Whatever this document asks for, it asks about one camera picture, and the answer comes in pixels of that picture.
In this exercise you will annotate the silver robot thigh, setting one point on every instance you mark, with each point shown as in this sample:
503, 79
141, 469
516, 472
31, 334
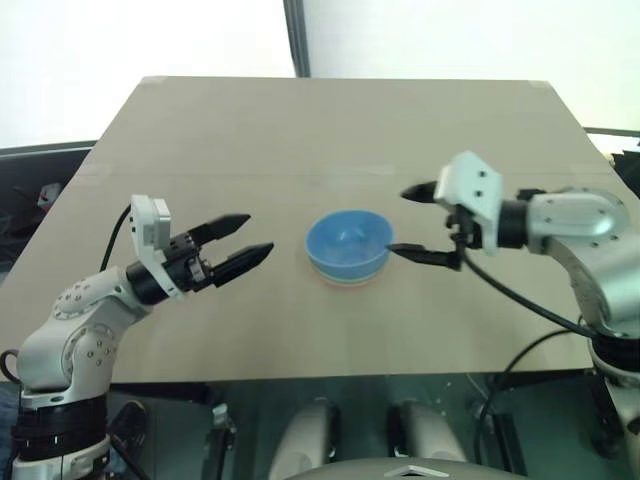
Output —
305, 440
432, 432

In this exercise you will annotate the silver right robot thigh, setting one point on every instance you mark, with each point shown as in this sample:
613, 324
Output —
432, 432

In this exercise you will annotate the dark rounded shape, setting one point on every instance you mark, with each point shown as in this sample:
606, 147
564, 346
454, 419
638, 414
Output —
127, 422

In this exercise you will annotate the blue bowl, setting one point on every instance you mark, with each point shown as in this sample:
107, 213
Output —
350, 240

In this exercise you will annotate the grey robot torso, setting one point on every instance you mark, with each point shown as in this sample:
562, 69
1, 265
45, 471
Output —
400, 470

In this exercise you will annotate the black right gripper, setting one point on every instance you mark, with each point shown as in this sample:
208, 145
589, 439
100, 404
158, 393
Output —
464, 226

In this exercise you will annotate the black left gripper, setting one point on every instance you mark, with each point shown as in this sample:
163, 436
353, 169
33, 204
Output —
186, 265

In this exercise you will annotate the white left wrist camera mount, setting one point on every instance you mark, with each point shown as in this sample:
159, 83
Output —
150, 225

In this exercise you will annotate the black clamp bracket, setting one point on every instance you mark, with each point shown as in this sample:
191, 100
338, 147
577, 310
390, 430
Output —
222, 435

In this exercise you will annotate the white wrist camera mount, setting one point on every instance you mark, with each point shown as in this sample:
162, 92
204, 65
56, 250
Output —
150, 225
470, 185

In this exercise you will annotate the grey window post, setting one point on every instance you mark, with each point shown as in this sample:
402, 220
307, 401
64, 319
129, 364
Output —
297, 35

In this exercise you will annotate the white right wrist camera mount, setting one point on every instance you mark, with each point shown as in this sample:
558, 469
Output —
470, 185

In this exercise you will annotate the black side desk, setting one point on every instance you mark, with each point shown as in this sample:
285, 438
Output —
30, 165

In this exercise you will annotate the silver left robot thigh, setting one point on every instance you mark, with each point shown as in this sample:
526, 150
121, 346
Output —
305, 440

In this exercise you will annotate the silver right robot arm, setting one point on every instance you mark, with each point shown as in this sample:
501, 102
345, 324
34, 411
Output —
575, 215

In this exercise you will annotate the pink bowl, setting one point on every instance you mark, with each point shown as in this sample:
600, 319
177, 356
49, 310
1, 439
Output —
341, 285

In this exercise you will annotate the dark side furniture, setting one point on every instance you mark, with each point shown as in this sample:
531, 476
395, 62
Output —
627, 170

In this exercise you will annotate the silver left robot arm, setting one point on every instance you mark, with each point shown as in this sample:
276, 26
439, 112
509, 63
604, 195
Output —
65, 340

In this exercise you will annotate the green bowl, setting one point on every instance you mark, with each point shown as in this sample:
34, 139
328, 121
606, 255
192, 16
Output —
361, 280

